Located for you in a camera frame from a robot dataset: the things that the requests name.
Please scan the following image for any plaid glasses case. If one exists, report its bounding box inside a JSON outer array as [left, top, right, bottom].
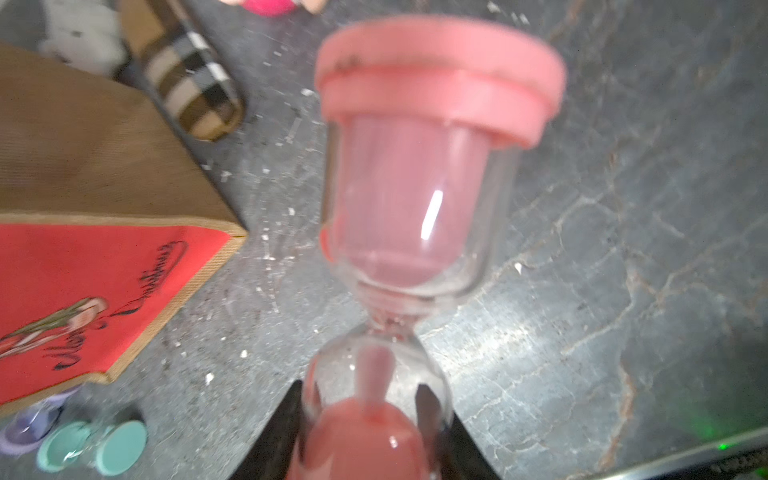
[[117, 0, 245, 142]]

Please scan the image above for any purple hourglass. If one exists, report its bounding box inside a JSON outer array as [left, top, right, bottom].
[[1, 386, 81, 456]]

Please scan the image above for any green hourglass left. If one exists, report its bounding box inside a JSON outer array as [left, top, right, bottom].
[[36, 420, 148, 477]]

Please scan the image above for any pink plush pig doll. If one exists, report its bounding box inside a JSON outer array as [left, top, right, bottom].
[[220, 0, 328, 17]]

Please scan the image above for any red burlap canvas bag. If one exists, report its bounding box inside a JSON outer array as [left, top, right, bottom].
[[1, 44, 247, 415]]

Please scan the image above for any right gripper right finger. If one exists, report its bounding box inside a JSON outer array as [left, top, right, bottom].
[[415, 384, 501, 480]]

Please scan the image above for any small white plush charm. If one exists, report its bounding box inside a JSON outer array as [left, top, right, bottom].
[[38, 0, 128, 78]]

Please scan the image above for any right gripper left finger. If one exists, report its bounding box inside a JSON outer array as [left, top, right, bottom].
[[229, 380, 303, 480]]

